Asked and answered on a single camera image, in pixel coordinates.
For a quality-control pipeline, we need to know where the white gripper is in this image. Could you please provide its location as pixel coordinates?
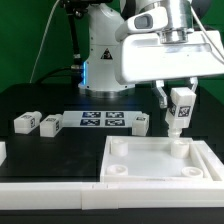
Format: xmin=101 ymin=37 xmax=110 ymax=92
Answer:
xmin=114 ymin=6 xmax=224 ymax=109

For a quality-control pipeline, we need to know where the black cable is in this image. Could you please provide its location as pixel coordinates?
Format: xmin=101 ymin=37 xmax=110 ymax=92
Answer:
xmin=34 ymin=0 xmax=88 ymax=84

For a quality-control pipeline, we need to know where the white square tabletop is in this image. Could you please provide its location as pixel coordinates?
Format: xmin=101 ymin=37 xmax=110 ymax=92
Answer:
xmin=100 ymin=136 xmax=212 ymax=182

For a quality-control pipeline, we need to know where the white U-shaped fence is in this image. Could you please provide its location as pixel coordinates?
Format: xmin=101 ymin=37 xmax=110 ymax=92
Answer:
xmin=0 ymin=141 xmax=224 ymax=210

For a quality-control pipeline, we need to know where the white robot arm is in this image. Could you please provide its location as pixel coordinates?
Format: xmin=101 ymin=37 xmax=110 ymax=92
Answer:
xmin=59 ymin=0 xmax=224 ymax=108

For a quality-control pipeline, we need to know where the white cable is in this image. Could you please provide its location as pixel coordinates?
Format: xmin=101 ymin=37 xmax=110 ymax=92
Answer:
xmin=29 ymin=0 xmax=62 ymax=84

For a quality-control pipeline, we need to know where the white tag sheet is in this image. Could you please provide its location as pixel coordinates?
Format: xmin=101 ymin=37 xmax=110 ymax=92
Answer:
xmin=62 ymin=111 xmax=142 ymax=128

